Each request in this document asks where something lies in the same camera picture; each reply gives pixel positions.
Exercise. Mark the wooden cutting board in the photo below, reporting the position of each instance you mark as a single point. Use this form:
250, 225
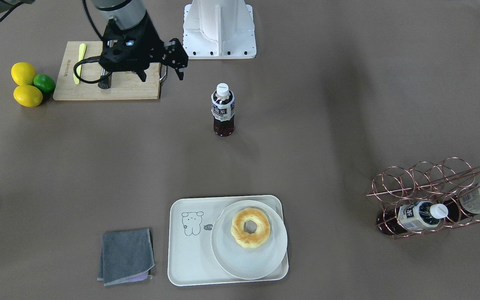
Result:
122, 85

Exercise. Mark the grey folded cloth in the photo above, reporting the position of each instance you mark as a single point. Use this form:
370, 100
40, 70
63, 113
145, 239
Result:
126, 256

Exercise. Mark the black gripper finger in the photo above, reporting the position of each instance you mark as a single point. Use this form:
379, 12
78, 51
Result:
174, 56
141, 74

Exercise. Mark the whole yellow lemon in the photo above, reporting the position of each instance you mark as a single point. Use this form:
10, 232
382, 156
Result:
23, 73

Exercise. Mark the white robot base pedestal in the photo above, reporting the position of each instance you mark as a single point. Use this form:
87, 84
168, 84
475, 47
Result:
219, 30

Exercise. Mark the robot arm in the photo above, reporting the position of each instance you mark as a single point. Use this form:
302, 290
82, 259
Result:
113, 5

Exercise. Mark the white round plate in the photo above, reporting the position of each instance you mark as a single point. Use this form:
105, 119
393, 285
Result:
248, 263

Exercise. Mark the green lime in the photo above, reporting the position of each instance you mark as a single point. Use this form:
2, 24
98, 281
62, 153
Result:
44, 83

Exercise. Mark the tea bottle white cap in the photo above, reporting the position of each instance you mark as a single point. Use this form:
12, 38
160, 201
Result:
223, 110

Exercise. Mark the glazed donut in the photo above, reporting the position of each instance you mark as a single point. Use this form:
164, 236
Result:
250, 228

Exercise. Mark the copper wire bottle rack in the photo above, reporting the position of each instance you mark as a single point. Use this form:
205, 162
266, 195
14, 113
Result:
450, 178

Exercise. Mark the yellow plastic knife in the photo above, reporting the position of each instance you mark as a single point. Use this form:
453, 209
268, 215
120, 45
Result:
81, 55

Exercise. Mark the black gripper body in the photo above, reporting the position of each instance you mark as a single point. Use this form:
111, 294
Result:
151, 38

